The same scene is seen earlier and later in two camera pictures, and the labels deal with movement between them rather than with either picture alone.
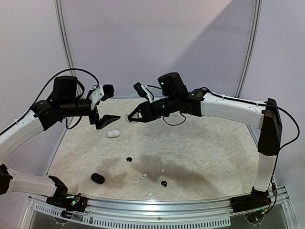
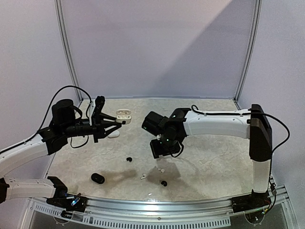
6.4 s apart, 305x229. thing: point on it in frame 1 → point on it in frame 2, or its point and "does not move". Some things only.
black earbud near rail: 164,182 does not move
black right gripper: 149,111 → 165,148
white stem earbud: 145,176 does not move
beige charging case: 137,115 → 124,115
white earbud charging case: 113,133 does not move
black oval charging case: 97,178 does not move
